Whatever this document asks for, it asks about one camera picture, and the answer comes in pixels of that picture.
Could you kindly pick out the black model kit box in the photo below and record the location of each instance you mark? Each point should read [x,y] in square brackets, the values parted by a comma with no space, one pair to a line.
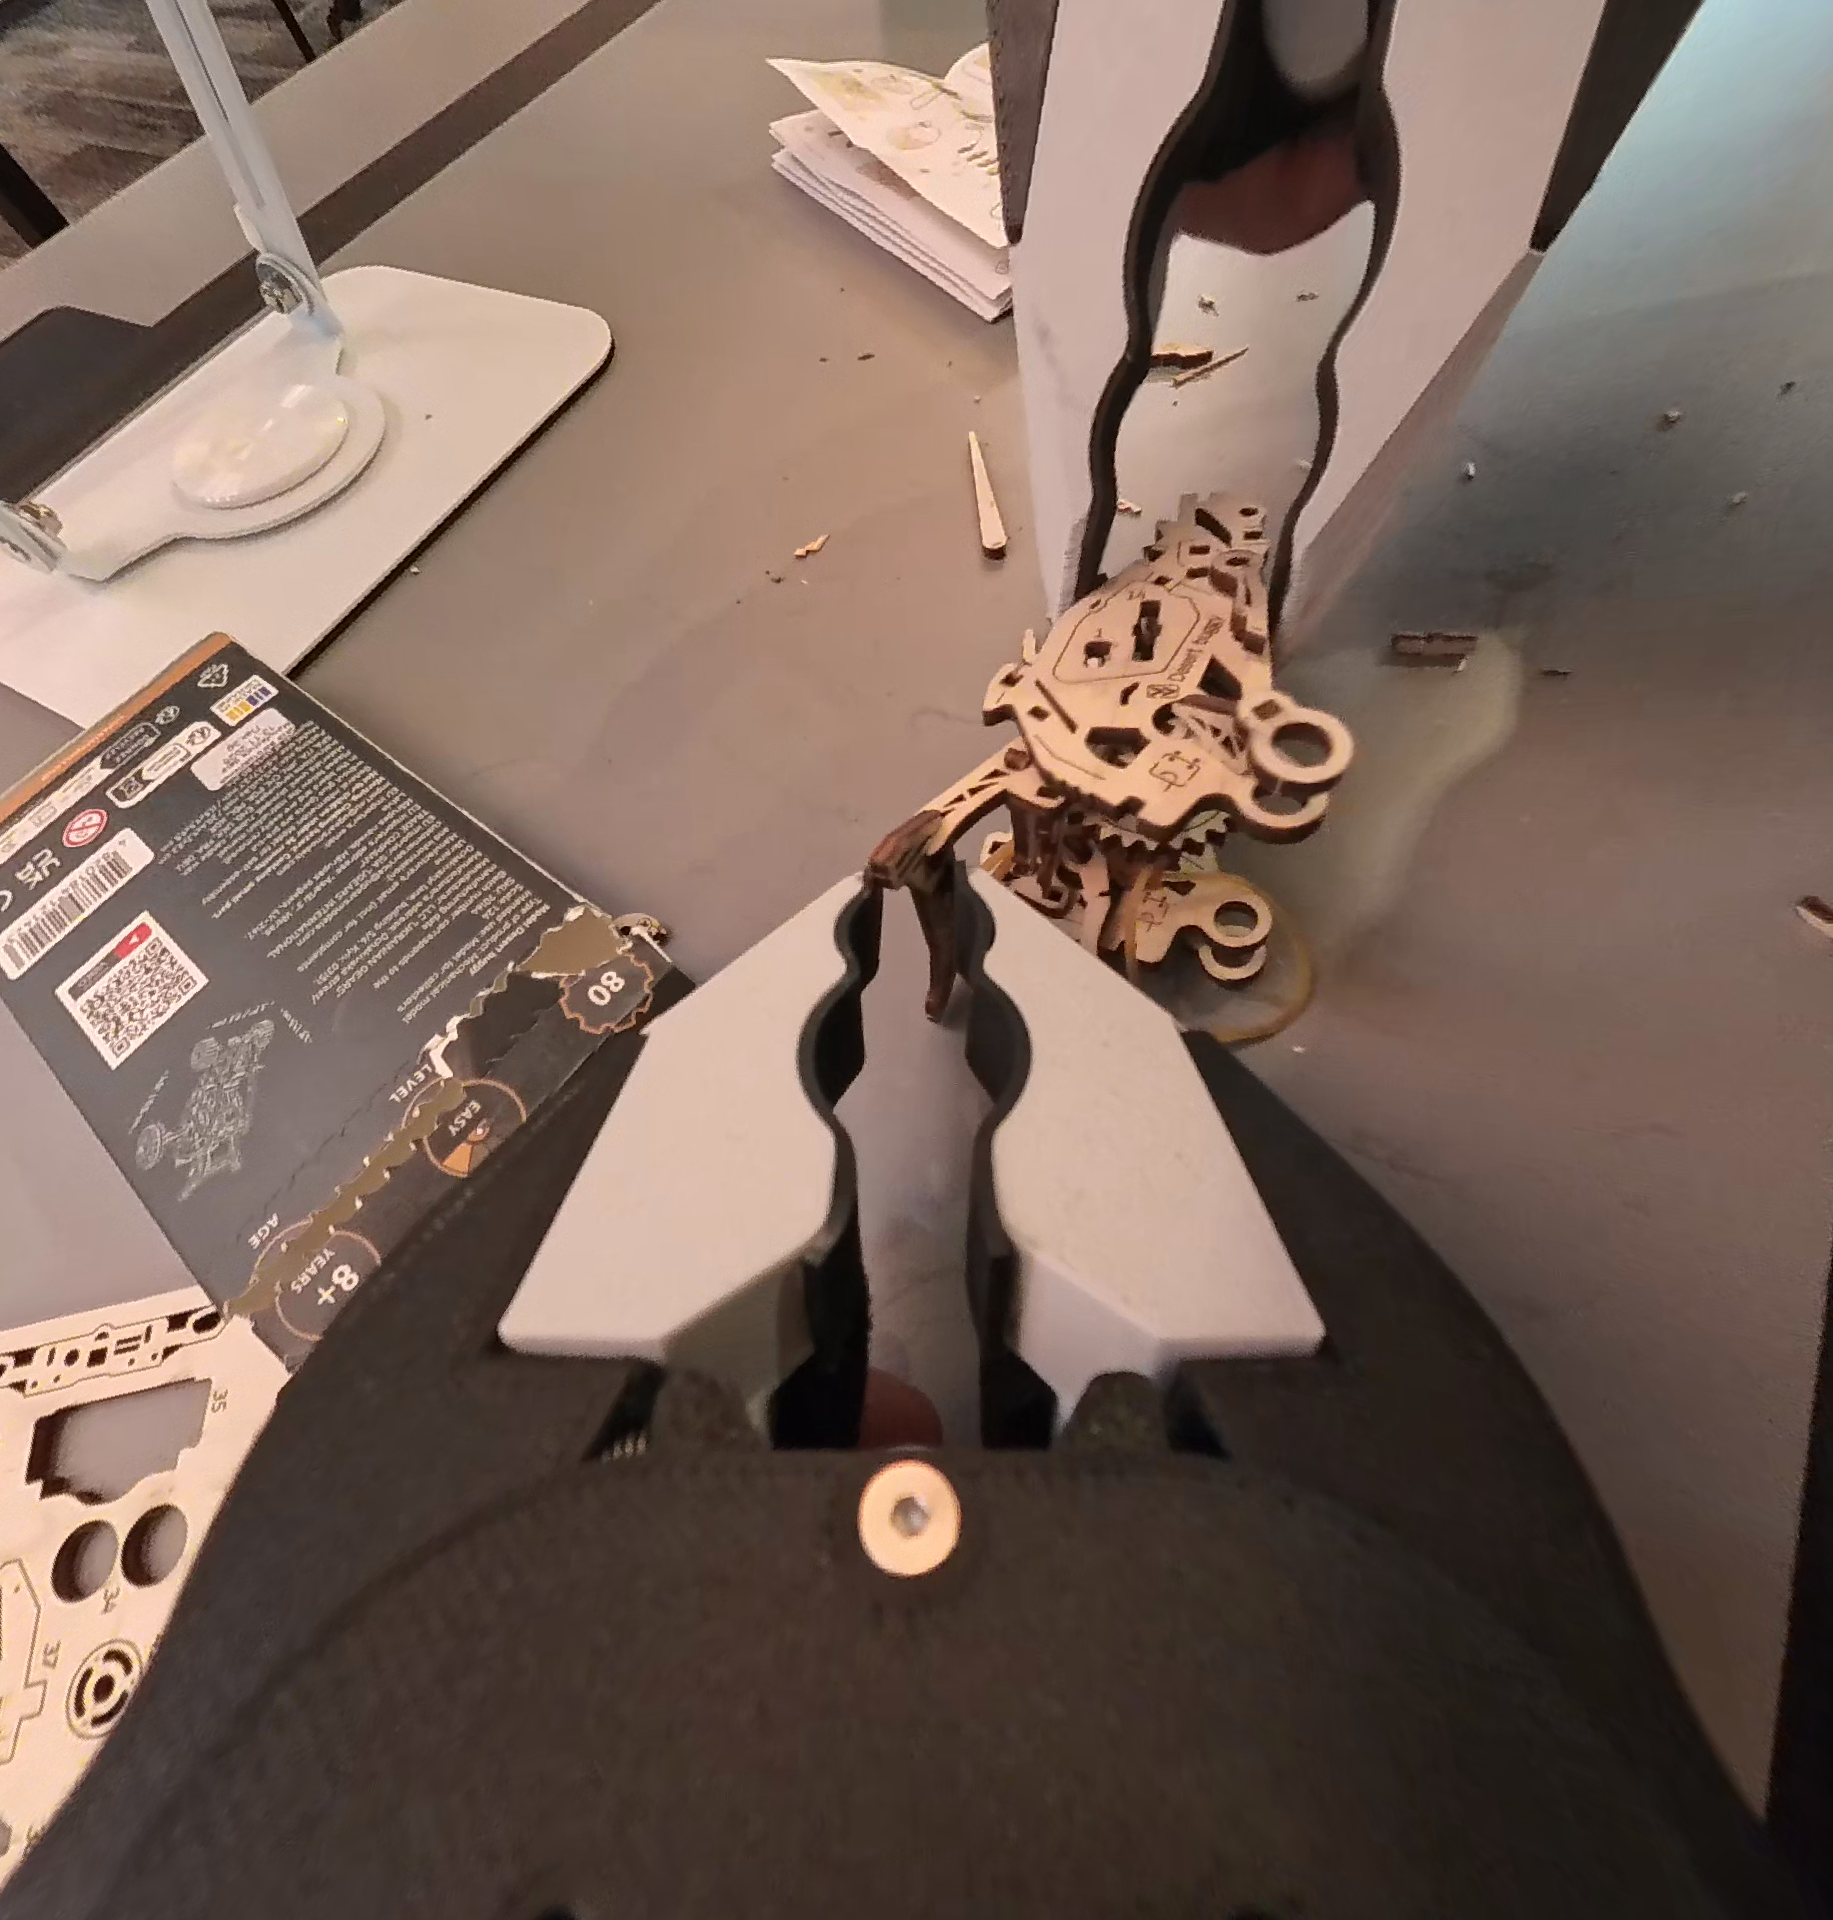
[256,930]

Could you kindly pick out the person's right hand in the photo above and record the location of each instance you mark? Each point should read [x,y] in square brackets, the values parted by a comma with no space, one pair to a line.
[1277,186]

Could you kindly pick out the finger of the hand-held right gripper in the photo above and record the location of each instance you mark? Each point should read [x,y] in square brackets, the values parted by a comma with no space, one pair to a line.
[1074,225]
[1456,225]

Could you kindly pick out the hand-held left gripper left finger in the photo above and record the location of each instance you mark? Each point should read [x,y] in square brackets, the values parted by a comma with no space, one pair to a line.
[677,1201]

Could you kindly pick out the pale wooden offcut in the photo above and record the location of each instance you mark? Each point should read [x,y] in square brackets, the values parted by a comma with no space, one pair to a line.
[1194,363]

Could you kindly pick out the wooden model frame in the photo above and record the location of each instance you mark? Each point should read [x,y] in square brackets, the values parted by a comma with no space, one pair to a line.
[1066,885]

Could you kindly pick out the short dark wooden rod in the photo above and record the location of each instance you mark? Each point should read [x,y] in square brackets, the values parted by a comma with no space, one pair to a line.
[1435,648]

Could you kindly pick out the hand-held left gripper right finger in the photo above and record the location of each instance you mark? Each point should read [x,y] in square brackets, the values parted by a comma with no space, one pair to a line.
[1157,1201]

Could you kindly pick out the pointed wooden stick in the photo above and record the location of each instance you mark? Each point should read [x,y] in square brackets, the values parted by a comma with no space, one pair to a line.
[988,501]

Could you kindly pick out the folded instruction booklet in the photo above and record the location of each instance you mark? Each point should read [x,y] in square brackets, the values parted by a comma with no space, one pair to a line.
[887,181]

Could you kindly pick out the white document stand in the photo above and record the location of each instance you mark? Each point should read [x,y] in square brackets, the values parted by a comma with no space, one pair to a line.
[481,346]

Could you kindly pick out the punched wooden parts sheet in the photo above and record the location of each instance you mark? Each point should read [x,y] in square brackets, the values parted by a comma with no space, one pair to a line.
[234,1441]

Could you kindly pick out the wooden body plate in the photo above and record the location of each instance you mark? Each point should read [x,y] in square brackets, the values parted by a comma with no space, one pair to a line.
[1141,705]

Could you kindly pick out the yellow rubber band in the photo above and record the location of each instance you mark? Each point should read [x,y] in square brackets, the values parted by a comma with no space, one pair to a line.
[1285,1008]

